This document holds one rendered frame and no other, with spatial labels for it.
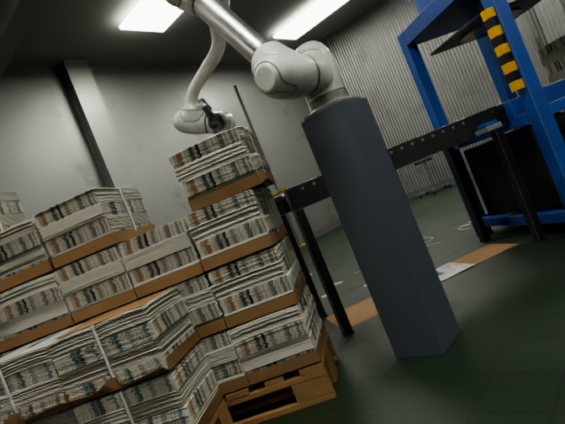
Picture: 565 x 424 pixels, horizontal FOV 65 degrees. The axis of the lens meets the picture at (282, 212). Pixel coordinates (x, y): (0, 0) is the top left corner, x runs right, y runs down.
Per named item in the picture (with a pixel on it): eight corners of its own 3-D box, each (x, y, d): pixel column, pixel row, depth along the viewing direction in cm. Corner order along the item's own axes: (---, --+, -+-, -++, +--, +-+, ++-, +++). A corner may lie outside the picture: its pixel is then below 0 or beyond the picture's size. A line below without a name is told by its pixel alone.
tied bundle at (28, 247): (52, 271, 176) (30, 217, 176) (-7, 296, 181) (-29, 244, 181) (105, 255, 213) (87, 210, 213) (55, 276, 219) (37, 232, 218)
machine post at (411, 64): (483, 235, 316) (400, 32, 315) (476, 235, 324) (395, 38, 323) (493, 231, 317) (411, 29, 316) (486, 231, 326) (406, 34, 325)
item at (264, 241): (322, 361, 163) (269, 232, 163) (56, 453, 181) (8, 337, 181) (326, 327, 201) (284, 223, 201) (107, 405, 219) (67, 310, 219)
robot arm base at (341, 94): (367, 98, 180) (362, 84, 180) (339, 101, 163) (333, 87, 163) (333, 116, 192) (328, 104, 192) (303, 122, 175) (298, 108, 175)
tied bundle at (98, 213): (117, 244, 172) (94, 188, 172) (53, 271, 176) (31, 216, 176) (158, 233, 209) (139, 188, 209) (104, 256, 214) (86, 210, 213)
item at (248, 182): (261, 182, 163) (256, 172, 163) (192, 212, 167) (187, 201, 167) (266, 178, 179) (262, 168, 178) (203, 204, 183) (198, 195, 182)
